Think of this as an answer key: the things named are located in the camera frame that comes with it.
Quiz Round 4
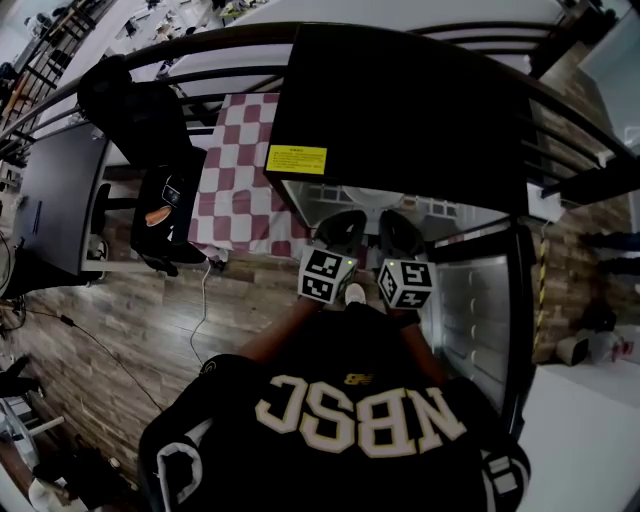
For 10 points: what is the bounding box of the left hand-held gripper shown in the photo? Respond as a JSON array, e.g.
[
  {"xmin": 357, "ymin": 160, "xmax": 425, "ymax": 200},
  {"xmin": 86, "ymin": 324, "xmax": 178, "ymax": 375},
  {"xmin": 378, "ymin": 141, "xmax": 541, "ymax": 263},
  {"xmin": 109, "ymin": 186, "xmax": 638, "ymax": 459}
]
[{"xmin": 297, "ymin": 209, "xmax": 369, "ymax": 305}]

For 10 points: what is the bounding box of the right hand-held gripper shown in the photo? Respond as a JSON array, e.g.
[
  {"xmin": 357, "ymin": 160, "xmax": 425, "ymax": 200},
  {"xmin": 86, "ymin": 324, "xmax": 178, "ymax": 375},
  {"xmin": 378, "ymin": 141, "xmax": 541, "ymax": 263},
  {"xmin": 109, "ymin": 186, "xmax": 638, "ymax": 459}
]
[{"xmin": 377, "ymin": 209, "xmax": 437, "ymax": 311}]

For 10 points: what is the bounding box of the black mini fridge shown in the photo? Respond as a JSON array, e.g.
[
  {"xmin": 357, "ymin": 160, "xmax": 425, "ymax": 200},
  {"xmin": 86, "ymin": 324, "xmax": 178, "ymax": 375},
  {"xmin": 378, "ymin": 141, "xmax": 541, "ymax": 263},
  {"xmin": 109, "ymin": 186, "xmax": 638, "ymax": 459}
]
[{"xmin": 263, "ymin": 22, "xmax": 539, "ymax": 441}]

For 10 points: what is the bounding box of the person's right forearm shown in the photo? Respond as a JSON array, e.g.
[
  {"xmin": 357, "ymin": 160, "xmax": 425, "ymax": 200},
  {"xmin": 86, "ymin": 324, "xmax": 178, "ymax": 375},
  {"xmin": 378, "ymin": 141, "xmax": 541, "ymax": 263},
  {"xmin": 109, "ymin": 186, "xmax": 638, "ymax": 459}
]
[{"xmin": 402, "ymin": 324, "xmax": 451, "ymax": 386}]

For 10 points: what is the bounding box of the person's left forearm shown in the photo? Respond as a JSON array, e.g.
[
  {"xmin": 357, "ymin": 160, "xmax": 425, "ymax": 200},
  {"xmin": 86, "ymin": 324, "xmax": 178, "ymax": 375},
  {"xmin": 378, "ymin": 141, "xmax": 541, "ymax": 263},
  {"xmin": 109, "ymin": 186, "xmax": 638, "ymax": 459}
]
[{"xmin": 239, "ymin": 297, "xmax": 321, "ymax": 364}]

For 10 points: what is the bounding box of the yellow black floor tape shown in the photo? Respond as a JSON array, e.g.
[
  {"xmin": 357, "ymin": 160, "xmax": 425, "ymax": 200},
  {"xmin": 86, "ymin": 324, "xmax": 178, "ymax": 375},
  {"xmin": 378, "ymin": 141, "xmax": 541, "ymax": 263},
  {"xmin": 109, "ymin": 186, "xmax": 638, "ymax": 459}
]
[{"xmin": 532, "ymin": 234, "xmax": 549, "ymax": 356}]

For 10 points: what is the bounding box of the red white checkered tablecloth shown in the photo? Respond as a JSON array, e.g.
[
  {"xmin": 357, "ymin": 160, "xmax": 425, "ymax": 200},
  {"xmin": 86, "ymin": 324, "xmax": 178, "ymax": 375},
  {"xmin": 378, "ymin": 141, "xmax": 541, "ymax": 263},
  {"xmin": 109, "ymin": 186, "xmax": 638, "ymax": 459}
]
[{"xmin": 188, "ymin": 92, "xmax": 371, "ymax": 271}]

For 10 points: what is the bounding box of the black lettered jersey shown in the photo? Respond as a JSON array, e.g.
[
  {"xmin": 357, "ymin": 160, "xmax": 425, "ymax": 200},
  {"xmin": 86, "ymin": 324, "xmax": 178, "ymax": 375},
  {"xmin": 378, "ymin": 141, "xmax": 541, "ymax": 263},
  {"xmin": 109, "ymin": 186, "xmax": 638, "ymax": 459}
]
[{"xmin": 137, "ymin": 302, "xmax": 531, "ymax": 512}]

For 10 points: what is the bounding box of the black bag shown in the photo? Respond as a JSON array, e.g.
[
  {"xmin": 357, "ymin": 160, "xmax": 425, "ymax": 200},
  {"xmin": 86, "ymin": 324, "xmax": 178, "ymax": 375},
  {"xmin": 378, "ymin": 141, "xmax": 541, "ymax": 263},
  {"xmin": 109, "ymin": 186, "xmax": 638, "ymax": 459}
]
[{"xmin": 582, "ymin": 302, "xmax": 619, "ymax": 331}]

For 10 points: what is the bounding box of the white plastic bag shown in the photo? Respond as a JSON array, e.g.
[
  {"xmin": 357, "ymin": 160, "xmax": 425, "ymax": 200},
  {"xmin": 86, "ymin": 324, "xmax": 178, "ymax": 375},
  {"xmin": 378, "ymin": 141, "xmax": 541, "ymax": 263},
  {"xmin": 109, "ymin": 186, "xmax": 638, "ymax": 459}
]
[{"xmin": 557, "ymin": 327, "xmax": 640, "ymax": 366}]

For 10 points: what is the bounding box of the white table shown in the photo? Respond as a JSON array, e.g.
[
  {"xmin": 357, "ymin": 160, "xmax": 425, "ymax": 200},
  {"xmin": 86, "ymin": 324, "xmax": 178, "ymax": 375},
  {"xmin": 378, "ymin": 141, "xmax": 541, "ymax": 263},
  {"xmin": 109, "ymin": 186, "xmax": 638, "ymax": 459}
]
[{"xmin": 517, "ymin": 362, "xmax": 640, "ymax": 512}]

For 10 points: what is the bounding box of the black mesh office chair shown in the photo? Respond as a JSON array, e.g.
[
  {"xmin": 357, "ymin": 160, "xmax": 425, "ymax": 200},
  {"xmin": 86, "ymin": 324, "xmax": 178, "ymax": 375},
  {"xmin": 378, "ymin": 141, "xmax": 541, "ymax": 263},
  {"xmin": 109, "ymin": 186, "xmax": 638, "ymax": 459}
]
[{"xmin": 77, "ymin": 54, "xmax": 229, "ymax": 279}]

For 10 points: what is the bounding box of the black metal railing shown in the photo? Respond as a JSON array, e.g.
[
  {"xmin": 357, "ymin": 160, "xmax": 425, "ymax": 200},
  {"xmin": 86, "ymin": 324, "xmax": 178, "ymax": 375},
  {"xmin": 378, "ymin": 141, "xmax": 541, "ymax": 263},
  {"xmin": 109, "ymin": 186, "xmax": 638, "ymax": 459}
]
[{"xmin": 0, "ymin": 22, "xmax": 640, "ymax": 206}]

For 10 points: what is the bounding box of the grey desk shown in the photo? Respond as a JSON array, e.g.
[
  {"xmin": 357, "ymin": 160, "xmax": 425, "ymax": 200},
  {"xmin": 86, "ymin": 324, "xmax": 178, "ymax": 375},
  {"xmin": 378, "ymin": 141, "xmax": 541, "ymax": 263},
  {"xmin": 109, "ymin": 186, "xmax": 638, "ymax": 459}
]
[{"xmin": 12, "ymin": 122, "xmax": 119, "ymax": 286}]

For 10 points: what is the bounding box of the white floor cable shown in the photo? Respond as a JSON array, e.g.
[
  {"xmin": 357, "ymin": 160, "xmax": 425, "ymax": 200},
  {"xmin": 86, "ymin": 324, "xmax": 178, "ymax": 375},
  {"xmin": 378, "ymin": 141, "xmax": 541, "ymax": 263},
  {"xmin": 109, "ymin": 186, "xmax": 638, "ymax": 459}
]
[{"xmin": 189, "ymin": 262, "xmax": 214, "ymax": 369}]

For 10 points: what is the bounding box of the black floor cable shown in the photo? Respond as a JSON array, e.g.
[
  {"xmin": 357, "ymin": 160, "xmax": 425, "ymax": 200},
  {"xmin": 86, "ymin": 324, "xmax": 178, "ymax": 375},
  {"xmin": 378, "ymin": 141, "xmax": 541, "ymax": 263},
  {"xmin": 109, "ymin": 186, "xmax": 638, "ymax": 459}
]
[{"xmin": 19, "ymin": 307, "xmax": 166, "ymax": 414}]

